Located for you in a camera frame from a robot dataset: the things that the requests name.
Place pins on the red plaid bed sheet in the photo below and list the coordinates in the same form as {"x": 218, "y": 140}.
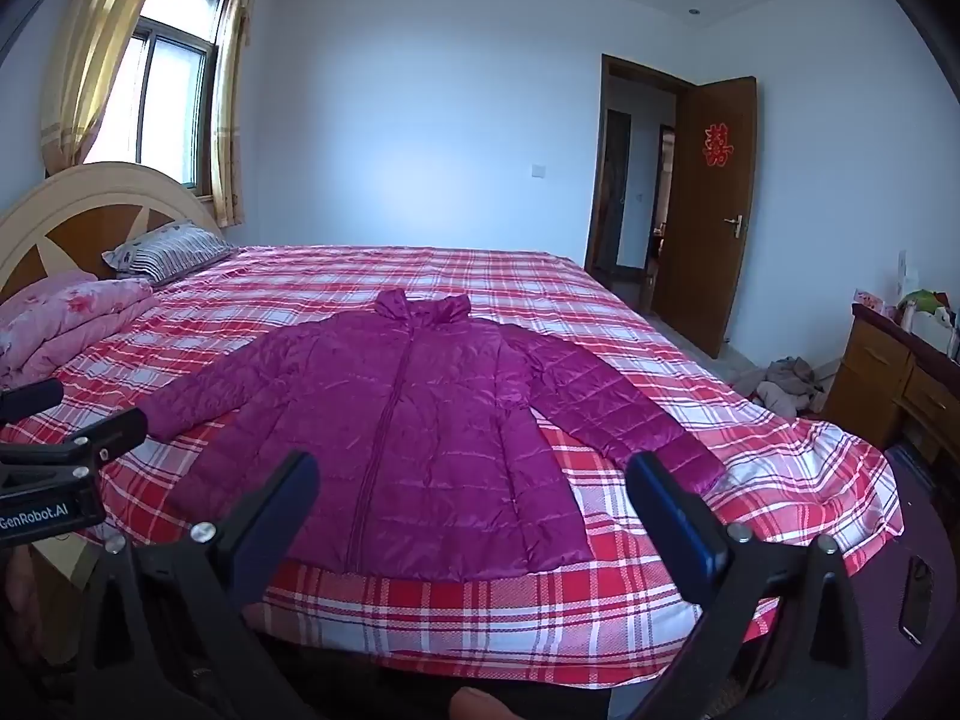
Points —
{"x": 637, "y": 315}

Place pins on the cream and wood headboard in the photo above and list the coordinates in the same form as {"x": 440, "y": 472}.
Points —
{"x": 75, "y": 195}

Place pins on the black smartphone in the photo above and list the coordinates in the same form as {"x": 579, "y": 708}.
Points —
{"x": 916, "y": 600}

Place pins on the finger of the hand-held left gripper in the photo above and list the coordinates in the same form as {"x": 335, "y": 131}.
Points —
{"x": 97, "y": 436}
{"x": 30, "y": 396}

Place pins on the brown wooden door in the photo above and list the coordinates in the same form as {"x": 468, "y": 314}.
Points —
{"x": 705, "y": 255}

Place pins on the purple seat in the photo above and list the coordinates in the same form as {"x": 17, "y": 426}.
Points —
{"x": 885, "y": 585}

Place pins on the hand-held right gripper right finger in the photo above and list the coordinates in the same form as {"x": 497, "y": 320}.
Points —
{"x": 675, "y": 521}

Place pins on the striped pillow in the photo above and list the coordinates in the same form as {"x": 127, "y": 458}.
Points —
{"x": 172, "y": 251}

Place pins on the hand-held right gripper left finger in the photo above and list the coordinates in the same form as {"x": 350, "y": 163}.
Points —
{"x": 289, "y": 510}

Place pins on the window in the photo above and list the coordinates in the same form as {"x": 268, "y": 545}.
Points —
{"x": 172, "y": 90}

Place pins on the pink box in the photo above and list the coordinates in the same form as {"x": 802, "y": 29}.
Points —
{"x": 870, "y": 300}

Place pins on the green plush toy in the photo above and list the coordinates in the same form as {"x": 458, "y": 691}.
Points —
{"x": 930, "y": 300}

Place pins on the white bottle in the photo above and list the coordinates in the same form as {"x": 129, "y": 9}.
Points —
{"x": 902, "y": 277}

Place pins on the pink floral quilt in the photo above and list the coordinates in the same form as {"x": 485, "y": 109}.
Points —
{"x": 67, "y": 315}

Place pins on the brown door frame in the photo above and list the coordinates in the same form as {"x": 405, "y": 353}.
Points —
{"x": 596, "y": 165}

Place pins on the wide yellow curtain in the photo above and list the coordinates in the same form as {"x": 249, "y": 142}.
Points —
{"x": 97, "y": 52}

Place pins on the white bag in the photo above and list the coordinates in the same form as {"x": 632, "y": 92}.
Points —
{"x": 937, "y": 330}

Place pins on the purple down jacket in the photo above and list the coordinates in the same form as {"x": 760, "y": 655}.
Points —
{"x": 450, "y": 427}

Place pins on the pile of clothes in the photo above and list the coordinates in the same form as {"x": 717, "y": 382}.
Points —
{"x": 784, "y": 390}

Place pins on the red paper door decoration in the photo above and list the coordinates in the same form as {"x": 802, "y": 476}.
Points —
{"x": 718, "y": 142}

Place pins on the wooden desk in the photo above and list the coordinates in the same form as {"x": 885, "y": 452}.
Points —
{"x": 870, "y": 367}

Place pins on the narrow yellow curtain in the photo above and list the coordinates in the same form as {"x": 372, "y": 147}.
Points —
{"x": 229, "y": 127}

